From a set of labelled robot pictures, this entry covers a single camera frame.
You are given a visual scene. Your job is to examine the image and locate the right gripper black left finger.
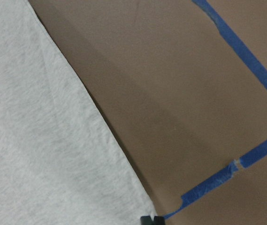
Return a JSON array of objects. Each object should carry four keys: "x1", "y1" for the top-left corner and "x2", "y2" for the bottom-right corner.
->
[{"x1": 140, "y1": 216, "x2": 153, "y2": 225}]

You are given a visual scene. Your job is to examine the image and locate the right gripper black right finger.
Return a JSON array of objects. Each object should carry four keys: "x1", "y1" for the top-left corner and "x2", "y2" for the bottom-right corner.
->
[{"x1": 154, "y1": 216, "x2": 164, "y2": 225}]

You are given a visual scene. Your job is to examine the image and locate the grey cartoon print t-shirt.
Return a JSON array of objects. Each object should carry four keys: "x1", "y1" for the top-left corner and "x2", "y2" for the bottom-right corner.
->
[{"x1": 0, "y1": 0, "x2": 156, "y2": 225}]

